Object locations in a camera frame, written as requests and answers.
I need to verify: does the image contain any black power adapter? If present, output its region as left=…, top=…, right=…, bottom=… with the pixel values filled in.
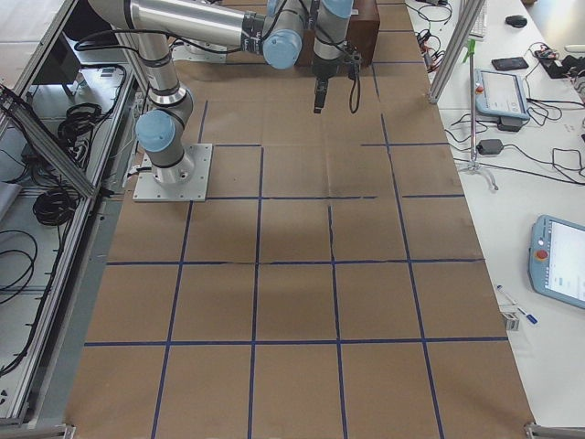
left=476, top=139, right=504, bottom=155

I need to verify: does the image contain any aluminium frame post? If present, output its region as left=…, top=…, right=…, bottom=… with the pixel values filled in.
left=429, top=0, right=487, bottom=103

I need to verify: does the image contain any black computer mouse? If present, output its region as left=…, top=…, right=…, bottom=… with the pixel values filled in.
left=505, top=15, right=527, bottom=28

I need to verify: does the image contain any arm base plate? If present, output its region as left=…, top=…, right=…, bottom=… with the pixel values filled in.
left=133, top=144, right=213, bottom=202

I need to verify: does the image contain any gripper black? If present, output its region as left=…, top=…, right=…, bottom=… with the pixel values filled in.
left=312, top=43, right=362, bottom=113

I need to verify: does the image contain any brown paper table cover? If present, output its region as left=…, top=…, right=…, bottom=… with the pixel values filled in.
left=66, top=1, right=532, bottom=438

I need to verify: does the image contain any black smartphone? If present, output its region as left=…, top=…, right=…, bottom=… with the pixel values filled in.
left=491, top=57, right=528, bottom=71

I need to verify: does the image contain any teach pendant tablet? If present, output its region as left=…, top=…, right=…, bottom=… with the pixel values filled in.
left=473, top=69, right=529, bottom=121

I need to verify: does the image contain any blue white pen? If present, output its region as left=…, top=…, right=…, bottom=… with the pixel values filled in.
left=496, top=284, right=538, bottom=325

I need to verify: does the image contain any dark wooden drawer box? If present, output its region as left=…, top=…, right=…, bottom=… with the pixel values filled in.
left=295, top=0, right=380, bottom=68

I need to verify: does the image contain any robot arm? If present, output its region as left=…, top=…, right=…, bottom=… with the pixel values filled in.
left=90, top=1, right=359, bottom=187

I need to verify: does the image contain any green handled reacher tool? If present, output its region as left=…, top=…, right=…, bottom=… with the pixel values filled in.
left=456, top=37, right=499, bottom=191

